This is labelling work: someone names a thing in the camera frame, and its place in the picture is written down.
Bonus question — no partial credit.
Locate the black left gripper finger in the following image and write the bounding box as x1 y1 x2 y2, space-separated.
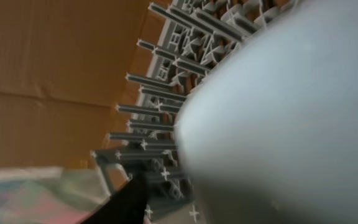
80 174 148 224

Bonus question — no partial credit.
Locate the blue bowl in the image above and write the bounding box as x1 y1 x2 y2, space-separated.
175 1 358 224

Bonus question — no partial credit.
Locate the brown cardboard box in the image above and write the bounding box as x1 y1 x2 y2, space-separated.
0 0 165 168

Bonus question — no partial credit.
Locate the grey plastic dish rack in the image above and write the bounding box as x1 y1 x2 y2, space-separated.
93 0 294 223

